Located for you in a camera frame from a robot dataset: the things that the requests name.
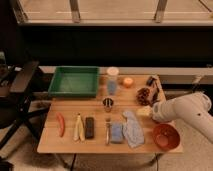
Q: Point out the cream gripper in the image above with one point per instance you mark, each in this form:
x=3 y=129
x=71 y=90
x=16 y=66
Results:
x=144 y=111

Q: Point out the red chili pepper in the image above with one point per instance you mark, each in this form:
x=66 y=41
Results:
x=61 y=122

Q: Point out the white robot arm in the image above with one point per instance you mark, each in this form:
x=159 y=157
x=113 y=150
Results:
x=192 y=108

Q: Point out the small metal cup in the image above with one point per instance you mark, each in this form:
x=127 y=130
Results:
x=108 y=104

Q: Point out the clear plastic cup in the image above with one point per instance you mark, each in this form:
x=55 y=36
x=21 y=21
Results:
x=112 y=75

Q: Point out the brown pine cone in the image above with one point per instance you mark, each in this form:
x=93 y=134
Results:
x=142 y=96

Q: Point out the blue grey cloth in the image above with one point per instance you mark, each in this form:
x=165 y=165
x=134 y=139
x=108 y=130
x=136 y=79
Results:
x=132 y=130

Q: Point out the black clip tool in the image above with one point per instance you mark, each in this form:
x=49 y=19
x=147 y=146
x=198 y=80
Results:
x=153 y=89

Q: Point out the red brown bowl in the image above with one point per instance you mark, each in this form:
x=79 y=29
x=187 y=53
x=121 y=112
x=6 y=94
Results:
x=166 y=137

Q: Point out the blue sponge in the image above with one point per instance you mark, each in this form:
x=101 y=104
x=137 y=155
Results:
x=116 y=133

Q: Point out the orange round fruit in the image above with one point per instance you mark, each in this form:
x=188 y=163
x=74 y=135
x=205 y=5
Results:
x=127 y=82

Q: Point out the metal fork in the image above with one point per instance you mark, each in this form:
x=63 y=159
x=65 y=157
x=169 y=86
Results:
x=108 y=120

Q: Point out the black rectangular block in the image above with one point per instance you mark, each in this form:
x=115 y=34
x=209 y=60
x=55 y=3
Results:
x=89 y=127

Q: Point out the yellow banana peel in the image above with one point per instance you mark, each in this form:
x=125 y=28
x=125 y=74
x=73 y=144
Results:
x=79 y=130

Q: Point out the green plastic tray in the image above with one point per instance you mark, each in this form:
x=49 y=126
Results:
x=74 y=81

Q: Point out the black office chair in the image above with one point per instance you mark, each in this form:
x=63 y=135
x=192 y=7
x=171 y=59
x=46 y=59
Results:
x=15 y=97

